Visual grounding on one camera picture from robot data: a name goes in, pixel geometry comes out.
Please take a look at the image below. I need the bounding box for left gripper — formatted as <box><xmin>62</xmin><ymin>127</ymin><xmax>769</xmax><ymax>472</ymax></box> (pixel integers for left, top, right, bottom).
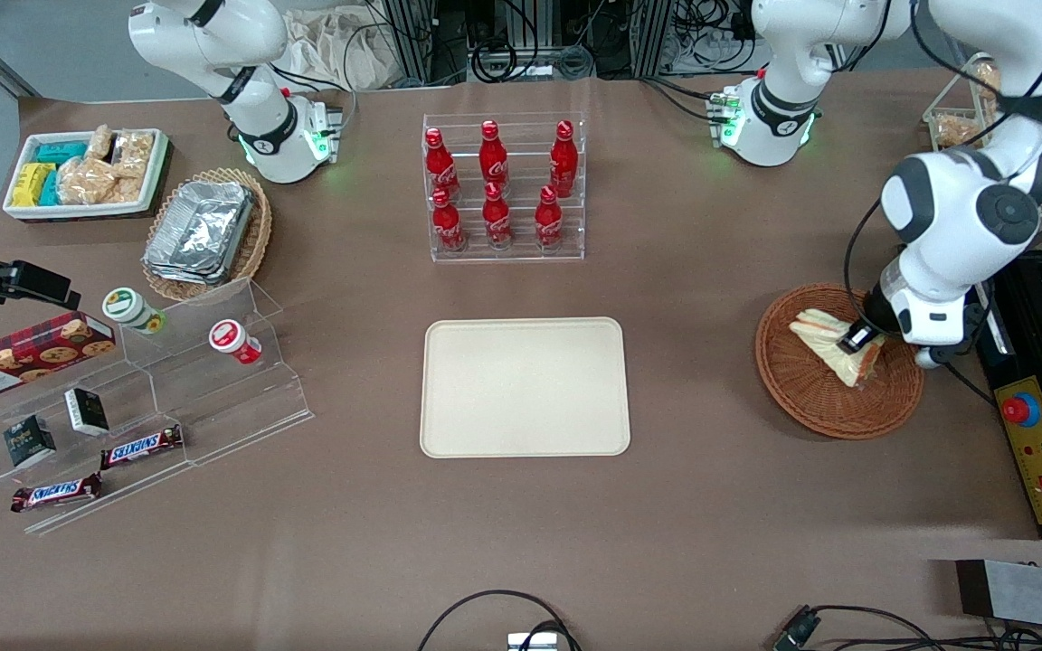
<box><xmin>835</xmin><ymin>274</ymin><xmax>976</xmax><ymax>357</ymax></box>

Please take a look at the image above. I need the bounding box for triangular sandwich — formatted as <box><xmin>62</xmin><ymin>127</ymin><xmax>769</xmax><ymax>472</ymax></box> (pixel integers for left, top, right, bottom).
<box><xmin>789</xmin><ymin>308</ymin><xmax>886</xmax><ymax>390</ymax></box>

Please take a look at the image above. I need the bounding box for round brown wicker basket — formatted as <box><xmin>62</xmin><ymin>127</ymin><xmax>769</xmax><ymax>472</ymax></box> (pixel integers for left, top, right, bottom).
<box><xmin>754</xmin><ymin>284</ymin><xmax>925</xmax><ymax>441</ymax></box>

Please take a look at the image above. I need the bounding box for white rectangular snack tray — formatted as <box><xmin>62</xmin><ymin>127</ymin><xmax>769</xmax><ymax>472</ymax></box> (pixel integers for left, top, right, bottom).
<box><xmin>3</xmin><ymin>128</ymin><xmax>172</xmax><ymax>222</ymax></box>

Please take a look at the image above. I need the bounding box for oval light wicker basket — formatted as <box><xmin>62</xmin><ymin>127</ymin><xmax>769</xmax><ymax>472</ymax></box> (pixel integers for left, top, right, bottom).
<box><xmin>141</xmin><ymin>167</ymin><xmax>273</xmax><ymax>304</ymax></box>

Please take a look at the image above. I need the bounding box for beige plastic tray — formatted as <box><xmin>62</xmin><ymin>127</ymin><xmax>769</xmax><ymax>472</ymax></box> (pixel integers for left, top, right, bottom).
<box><xmin>420</xmin><ymin>316</ymin><xmax>631</xmax><ymax>459</ymax></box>

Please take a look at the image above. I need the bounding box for red tartan cookie box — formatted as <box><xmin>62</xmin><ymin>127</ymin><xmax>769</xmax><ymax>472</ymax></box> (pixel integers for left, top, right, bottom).
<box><xmin>0</xmin><ymin>311</ymin><xmax>117</xmax><ymax>403</ymax></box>

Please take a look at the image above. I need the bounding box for yellow snack packet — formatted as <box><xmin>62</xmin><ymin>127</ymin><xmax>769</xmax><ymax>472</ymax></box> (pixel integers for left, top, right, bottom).
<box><xmin>12</xmin><ymin>163</ymin><xmax>56</xmax><ymax>208</ymax></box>

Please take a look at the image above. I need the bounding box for green lidded cup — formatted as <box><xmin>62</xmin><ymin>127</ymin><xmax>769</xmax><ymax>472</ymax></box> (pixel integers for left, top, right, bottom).
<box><xmin>102</xmin><ymin>287</ymin><xmax>167</xmax><ymax>336</ymax></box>

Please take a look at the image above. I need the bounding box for small black white box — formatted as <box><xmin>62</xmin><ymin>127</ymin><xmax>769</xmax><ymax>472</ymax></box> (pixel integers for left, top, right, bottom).
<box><xmin>64</xmin><ymin>388</ymin><xmax>111</xmax><ymax>438</ymax></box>

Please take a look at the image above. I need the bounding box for stack of foil trays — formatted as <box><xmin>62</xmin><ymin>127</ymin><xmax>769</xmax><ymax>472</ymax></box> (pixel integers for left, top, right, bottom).
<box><xmin>143</xmin><ymin>181</ymin><xmax>256</xmax><ymax>287</ymax></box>

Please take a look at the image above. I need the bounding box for brown snickers bar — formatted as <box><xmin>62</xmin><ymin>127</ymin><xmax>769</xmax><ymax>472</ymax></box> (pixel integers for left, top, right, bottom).
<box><xmin>11</xmin><ymin>473</ymin><xmax>103</xmax><ymax>514</ymax></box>
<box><xmin>100</xmin><ymin>425</ymin><xmax>185</xmax><ymax>470</ymax></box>

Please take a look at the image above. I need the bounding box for red lidded cup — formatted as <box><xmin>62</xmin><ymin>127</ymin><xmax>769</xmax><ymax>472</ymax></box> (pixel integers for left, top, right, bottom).
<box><xmin>208</xmin><ymin>319</ymin><xmax>263</xmax><ymax>367</ymax></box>

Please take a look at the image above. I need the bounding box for clear acrylic stepped shelf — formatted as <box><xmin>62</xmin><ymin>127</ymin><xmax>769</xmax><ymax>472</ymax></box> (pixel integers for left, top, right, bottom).
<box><xmin>0</xmin><ymin>278</ymin><xmax>315</xmax><ymax>536</ymax></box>

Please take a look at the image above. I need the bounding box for grey metal bar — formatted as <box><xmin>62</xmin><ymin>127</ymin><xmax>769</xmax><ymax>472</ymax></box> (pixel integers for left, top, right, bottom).
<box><xmin>955</xmin><ymin>559</ymin><xmax>1042</xmax><ymax>634</ymax></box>

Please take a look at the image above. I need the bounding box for red cola bottle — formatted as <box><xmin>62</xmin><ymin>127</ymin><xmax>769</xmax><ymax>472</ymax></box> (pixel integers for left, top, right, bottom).
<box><xmin>479</xmin><ymin>120</ymin><xmax>510</xmax><ymax>191</ymax></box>
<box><xmin>431</xmin><ymin>188</ymin><xmax>468</xmax><ymax>253</ymax></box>
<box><xmin>535</xmin><ymin>185</ymin><xmax>564</xmax><ymax>251</ymax></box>
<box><xmin>482</xmin><ymin>183</ymin><xmax>515</xmax><ymax>250</ymax></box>
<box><xmin>549</xmin><ymin>120</ymin><xmax>580</xmax><ymax>198</ymax></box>
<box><xmin>424</xmin><ymin>127</ymin><xmax>461</xmax><ymax>200</ymax></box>

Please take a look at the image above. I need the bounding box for clear acrylic bottle rack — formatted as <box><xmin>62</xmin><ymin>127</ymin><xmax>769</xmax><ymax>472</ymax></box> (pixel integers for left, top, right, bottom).
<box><xmin>422</xmin><ymin>111</ymin><xmax>587</xmax><ymax>264</ymax></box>

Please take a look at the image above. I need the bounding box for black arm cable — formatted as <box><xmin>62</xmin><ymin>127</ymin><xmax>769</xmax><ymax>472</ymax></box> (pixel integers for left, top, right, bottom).
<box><xmin>841</xmin><ymin>0</ymin><xmax>1042</xmax><ymax>328</ymax></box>

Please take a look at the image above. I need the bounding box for black power cable with plug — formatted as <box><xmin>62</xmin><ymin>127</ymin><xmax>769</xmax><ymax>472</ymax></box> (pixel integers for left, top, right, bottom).
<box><xmin>943</xmin><ymin>358</ymin><xmax>998</xmax><ymax>405</ymax></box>

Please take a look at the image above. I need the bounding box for white wire rack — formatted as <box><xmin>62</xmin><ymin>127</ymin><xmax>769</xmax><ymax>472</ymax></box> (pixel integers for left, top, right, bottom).
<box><xmin>924</xmin><ymin>52</ymin><xmax>1042</xmax><ymax>223</ymax></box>

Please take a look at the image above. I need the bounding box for black cable with connector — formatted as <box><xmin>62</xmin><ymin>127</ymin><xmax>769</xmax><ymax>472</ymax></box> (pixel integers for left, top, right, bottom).
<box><xmin>772</xmin><ymin>605</ymin><xmax>1042</xmax><ymax>651</ymax></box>

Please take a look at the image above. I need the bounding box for aluminium frame post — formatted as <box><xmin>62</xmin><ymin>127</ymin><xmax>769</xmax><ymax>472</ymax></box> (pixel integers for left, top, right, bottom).
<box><xmin>632</xmin><ymin>0</ymin><xmax>677</xmax><ymax>79</ymax></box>
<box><xmin>384</xmin><ymin>0</ymin><xmax>469</xmax><ymax>88</ymax></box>

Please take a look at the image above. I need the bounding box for bundle of black cables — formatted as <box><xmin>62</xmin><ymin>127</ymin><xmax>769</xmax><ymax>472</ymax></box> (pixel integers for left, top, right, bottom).
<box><xmin>467</xmin><ymin>0</ymin><xmax>639</xmax><ymax>84</ymax></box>

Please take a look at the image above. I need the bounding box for black looped cable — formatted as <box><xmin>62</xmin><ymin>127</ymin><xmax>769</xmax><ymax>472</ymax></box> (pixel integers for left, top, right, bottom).
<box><xmin>417</xmin><ymin>590</ymin><xmax>582</xmax><ymax>651</ymax></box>

